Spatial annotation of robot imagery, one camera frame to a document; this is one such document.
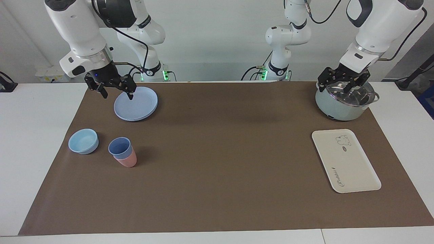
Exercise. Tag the light blue bowl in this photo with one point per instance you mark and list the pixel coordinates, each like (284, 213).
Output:
(83, 142)

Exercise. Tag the white wall socket box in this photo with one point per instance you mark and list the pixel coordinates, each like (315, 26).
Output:
(51, 73)

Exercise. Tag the cream rabbit print tray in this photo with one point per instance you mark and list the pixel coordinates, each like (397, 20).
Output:
(346, 162)

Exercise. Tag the blue crate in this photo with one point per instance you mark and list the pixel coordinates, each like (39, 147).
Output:
(428, 101)

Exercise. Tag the brown table mat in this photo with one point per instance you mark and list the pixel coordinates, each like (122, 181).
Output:
(220, 169)

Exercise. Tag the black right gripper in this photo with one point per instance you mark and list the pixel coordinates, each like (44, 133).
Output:
(105, 76)

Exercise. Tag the blue round plate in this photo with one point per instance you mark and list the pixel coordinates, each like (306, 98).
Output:
(139, 108)

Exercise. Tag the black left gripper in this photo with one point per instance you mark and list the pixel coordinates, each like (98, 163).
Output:
(351, 74)

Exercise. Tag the blue plastic cup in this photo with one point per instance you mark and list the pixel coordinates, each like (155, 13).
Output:
(119, 147)

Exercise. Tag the black stand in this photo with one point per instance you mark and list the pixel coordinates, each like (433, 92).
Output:
(412, 76)

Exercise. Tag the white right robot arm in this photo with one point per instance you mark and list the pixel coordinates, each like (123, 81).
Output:
(78, 27)

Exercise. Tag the pink plastic cup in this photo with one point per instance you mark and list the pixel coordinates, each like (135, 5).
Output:
(127, 162)

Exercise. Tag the glass pot lid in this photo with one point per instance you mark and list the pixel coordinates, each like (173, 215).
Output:
(359, 96)

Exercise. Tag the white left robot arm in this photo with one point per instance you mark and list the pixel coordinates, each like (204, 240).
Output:
(379, 27)

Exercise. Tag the pale green cooking pot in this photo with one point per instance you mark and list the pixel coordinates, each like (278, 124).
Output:
(339, 112)

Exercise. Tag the black table clamp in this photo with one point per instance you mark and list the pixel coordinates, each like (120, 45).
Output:
(6, 85)

